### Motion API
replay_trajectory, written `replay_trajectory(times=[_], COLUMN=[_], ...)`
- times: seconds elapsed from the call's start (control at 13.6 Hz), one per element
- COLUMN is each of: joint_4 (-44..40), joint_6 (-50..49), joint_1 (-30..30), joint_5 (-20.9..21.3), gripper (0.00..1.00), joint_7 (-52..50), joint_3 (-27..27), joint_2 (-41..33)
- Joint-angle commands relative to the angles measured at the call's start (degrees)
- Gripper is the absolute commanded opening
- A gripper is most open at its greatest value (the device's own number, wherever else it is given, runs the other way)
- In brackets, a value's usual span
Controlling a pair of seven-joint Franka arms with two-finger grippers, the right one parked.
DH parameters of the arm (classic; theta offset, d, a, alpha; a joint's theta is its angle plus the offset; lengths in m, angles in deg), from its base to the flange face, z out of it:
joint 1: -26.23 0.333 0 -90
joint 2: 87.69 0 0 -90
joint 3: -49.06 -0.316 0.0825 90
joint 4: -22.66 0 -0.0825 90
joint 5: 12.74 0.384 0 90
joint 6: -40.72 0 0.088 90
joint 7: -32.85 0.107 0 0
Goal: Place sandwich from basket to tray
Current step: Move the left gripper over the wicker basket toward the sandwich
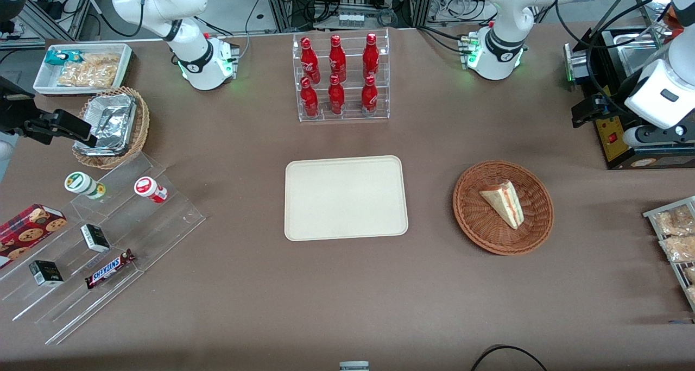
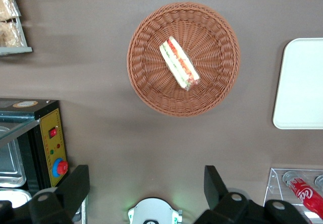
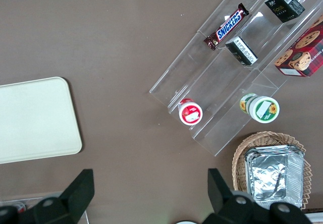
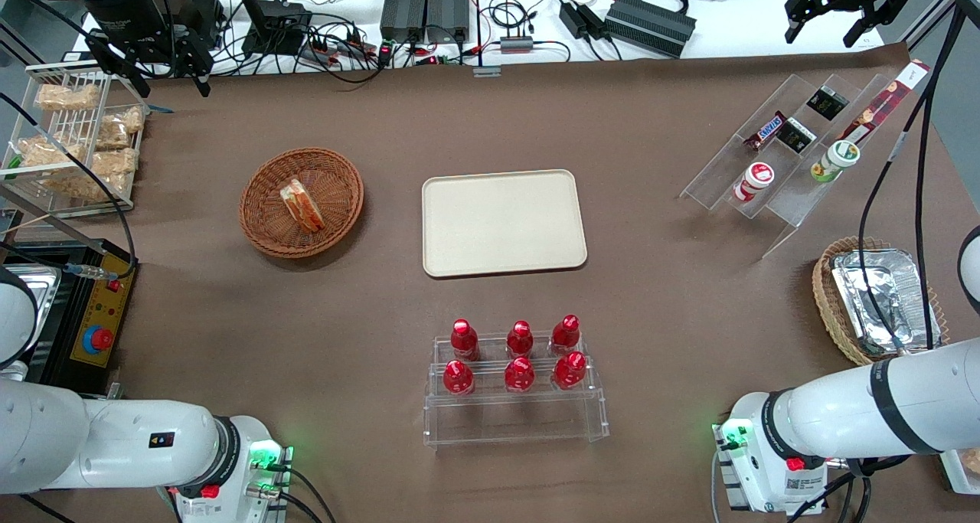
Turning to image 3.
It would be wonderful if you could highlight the black box gold Face print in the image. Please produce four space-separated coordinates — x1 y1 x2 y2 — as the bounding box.
264 0 306 24

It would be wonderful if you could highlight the white plastic bin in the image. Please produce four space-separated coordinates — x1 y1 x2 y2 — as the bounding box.
304 211 323 224

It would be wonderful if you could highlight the red tartan cookie box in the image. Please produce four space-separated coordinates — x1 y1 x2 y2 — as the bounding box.
274 14 323 78

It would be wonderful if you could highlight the red lidded white cup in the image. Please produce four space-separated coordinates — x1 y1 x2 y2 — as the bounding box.
178 98 203 126

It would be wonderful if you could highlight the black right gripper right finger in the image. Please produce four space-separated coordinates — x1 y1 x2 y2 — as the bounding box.
201 168 272 224

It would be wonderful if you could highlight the black box white text label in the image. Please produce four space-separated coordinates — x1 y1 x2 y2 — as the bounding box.
225 36 258 66

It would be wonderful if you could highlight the green lidded sunflower cup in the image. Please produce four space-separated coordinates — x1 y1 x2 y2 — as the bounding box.
239 93 280 124

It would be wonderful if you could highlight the aluminium foil tray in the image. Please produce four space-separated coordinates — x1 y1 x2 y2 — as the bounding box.
243 145 305 209

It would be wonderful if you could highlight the beige rectangular serving tray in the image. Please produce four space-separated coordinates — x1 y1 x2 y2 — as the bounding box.
0 76 83 164

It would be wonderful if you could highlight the clear acrylic tiered shelf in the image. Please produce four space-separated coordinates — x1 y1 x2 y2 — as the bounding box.
148 0 323 157

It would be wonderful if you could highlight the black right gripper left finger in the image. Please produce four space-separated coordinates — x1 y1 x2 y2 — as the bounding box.
32 169 95 224

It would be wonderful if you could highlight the light wicker basket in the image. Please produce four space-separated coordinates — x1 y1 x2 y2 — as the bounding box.
231 131 312 211

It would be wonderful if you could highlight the Snickers chocolate bar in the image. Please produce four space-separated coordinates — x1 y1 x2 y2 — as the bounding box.
203 3 250 51

